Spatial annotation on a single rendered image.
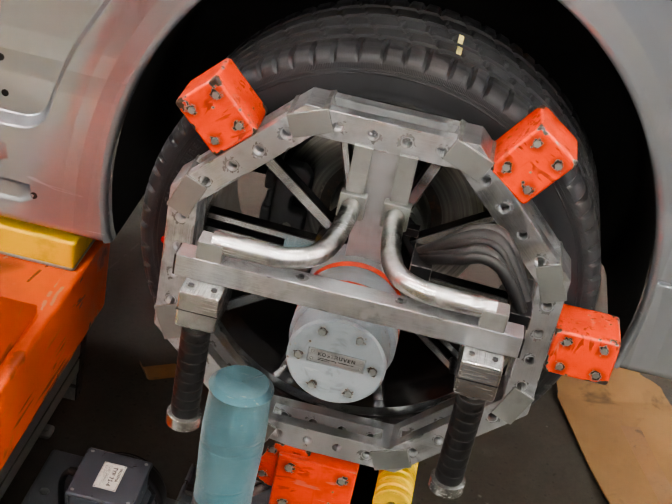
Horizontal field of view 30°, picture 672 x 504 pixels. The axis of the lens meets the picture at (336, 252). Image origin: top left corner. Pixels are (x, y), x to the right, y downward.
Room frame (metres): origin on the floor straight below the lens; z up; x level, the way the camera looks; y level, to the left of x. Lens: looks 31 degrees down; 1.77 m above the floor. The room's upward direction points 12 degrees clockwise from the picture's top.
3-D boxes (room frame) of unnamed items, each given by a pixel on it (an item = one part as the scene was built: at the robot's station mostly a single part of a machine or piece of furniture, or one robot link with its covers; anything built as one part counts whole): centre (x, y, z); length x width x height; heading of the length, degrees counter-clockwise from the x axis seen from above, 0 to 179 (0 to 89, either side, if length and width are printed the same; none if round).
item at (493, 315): (1.33, -0.13, 1.03); 0.19 x 0.18 x 0.11; 176
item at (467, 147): (1.46, -0.04, 0.85); 0.54 x 0.07 x 0.54; 86
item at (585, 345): (1.45, -0.35, 0.85); 0.09 x 0.08 x 0.07; 86
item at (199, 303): (1.27, 0.14, 0.93); 0.09 x 0.05 x 0.05; 176
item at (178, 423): (1.24, 0.15, 0.83); 0.04 x 0.04 x 0.16
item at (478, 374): (1.24, -0.20, 0.93); 0.09 x 0.05 x 0.05; 176
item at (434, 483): (1.21, -0.19, 0.83); 0.04 x 0.04 x 0.16
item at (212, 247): (1.34, 0.07, 1.03); 0.19 x 0.18 x 0.11; 176
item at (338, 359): (1.39, -0.03, 0.85); 0.21 x 0.14 x 0.14; 176
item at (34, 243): (1.69, 0.46, 0.71); 0.14 x 0.14 x 0.05; 86
